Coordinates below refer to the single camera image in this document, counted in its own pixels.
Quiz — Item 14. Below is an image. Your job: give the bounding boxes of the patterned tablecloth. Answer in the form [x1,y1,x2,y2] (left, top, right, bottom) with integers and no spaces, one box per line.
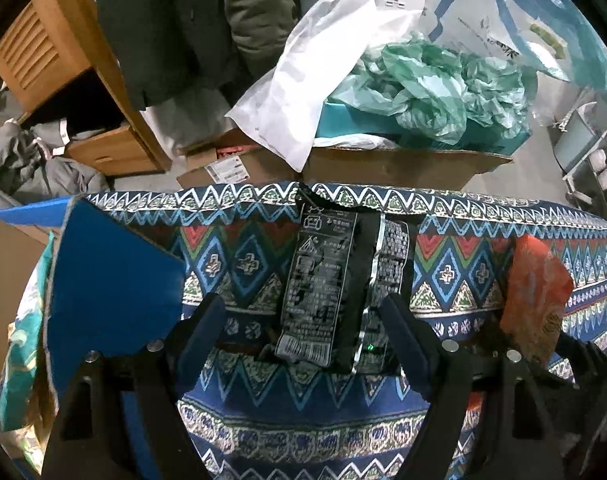
[74,182,607,480]

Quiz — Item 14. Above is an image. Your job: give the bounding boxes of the green tissue paper bundle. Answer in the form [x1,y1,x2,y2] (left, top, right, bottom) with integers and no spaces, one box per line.
[331,42,530,147]

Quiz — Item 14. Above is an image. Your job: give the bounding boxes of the olive jacket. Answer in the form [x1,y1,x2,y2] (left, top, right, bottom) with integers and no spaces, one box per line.
[224,0,305,79]

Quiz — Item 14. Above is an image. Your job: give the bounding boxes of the shoe rack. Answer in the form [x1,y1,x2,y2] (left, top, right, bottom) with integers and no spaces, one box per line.
[548,100,607,222]

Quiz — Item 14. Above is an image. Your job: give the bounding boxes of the white garment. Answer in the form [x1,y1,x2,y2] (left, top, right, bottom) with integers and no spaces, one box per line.
[142,85,235,157]

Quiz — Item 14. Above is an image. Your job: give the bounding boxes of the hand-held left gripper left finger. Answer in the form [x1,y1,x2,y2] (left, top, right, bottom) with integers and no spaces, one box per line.
[41,293,228,480]

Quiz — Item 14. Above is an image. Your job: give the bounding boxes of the wooden louvered cabinet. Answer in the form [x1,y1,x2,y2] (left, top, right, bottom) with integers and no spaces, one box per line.
[0,0,187,177]

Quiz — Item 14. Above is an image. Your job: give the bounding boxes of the blue plastic bag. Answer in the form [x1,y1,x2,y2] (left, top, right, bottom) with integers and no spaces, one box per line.
[423,0,607,97]

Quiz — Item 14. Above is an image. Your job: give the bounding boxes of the teal patterned snack packet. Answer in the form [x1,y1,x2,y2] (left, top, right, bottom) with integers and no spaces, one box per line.
[0,234,55,434]

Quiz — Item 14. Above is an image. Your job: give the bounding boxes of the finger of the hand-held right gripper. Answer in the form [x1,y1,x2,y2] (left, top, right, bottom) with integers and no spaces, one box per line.
[555,332,607,387]

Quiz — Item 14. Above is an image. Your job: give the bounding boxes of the black snack packet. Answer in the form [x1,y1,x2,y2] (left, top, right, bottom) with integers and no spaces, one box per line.
[274,185,412,375]

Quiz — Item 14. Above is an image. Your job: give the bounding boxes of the white plastic bag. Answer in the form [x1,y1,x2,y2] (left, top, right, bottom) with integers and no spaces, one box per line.
[225,0,425,172]

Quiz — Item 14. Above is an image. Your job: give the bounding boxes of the blue cardboard box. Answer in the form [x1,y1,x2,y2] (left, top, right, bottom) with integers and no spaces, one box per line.
[0,196,186,461]

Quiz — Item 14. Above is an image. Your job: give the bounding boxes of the black coat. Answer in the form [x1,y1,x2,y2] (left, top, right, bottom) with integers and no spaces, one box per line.
[96,0,240,112]

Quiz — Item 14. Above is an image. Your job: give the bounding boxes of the grey clothes pile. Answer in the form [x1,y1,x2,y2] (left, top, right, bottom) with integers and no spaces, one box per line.
[0,87,110,202]

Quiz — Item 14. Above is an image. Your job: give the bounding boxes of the red orange snack packet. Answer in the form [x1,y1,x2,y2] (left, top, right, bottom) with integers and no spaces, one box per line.
[498,234,575,369]

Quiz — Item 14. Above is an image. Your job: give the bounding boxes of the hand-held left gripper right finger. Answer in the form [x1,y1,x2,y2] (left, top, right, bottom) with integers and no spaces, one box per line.
[379,293,567,480]

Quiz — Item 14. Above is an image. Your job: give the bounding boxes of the brown cardboard box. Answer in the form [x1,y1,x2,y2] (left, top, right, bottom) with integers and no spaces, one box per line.
[176,127,515,192]

